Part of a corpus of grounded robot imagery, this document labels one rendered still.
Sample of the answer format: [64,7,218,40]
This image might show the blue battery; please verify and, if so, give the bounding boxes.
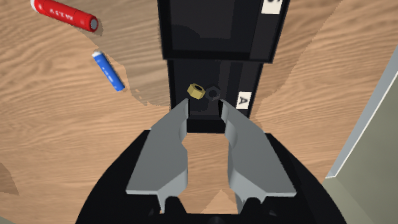
[92,51,125,92]

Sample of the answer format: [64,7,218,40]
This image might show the black rack of bins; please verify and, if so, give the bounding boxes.
[157,0,290,134]

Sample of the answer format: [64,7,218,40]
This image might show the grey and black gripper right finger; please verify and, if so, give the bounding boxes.
[218,99,347,224]

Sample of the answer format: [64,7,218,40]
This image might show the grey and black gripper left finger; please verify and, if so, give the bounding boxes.
[75,98,190,224]

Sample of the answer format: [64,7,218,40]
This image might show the yellow hex nut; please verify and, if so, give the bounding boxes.
[187,84,206,99]

